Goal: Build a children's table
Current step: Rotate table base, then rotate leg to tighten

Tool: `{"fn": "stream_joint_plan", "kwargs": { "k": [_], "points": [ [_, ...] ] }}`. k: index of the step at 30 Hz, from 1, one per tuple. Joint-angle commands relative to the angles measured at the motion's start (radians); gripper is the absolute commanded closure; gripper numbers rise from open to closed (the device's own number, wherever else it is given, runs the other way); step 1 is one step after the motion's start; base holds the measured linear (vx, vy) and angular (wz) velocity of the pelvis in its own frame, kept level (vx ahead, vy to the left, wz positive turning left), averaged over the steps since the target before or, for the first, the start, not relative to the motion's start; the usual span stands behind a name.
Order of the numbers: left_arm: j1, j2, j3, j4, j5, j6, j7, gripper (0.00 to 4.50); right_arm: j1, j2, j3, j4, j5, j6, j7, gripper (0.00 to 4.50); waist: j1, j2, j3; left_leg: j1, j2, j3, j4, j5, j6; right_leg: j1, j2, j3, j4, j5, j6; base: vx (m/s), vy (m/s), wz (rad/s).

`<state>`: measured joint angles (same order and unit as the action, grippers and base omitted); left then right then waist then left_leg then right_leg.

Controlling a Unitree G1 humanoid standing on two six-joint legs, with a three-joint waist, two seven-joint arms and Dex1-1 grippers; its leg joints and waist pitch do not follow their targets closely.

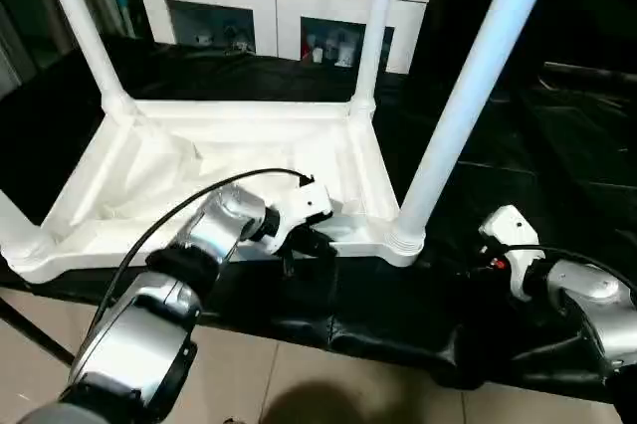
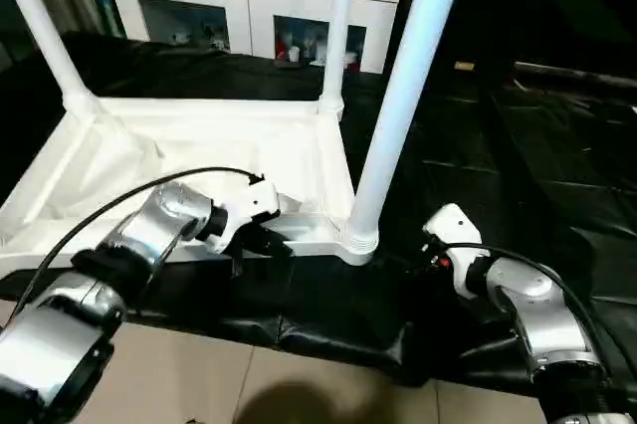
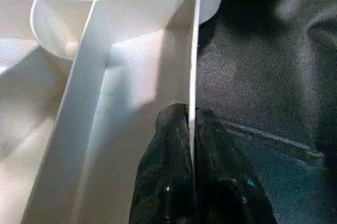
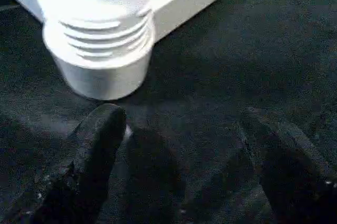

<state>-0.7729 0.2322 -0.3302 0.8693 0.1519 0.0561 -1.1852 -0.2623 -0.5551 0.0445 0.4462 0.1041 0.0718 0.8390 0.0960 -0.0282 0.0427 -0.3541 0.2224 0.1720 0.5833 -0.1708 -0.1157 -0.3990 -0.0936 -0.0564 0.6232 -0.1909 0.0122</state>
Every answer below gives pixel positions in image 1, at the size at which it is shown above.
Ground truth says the white plastic table top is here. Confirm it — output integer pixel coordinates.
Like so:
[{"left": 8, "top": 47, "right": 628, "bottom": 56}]
[{"left": 0, "top": 98, "right": 427, "bottom": 286}]

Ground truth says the white plastic table leg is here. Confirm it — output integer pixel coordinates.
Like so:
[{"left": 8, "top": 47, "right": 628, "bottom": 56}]
[
  {"left": 0, "top": 190, "right": 49, "bottom": 266},
  {"left": 386, "top": 0, "right": 563, "bottom": 256},
  {"left": 35, "top": 0, "right": 140, "bottom": 121},
  {"left": 348, "top": 0, "right": 401, "bottom": 118}
]

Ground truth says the black work mat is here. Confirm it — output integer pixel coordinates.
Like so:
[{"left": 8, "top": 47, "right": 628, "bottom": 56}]
[{"left": 0, "top": 36, "right": 637, "bottom": 407}]

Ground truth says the black work table leg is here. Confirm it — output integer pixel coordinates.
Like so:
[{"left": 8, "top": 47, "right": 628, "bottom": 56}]
[{"left": 0, "top": 297, "right": 76, "bottom": 367}]

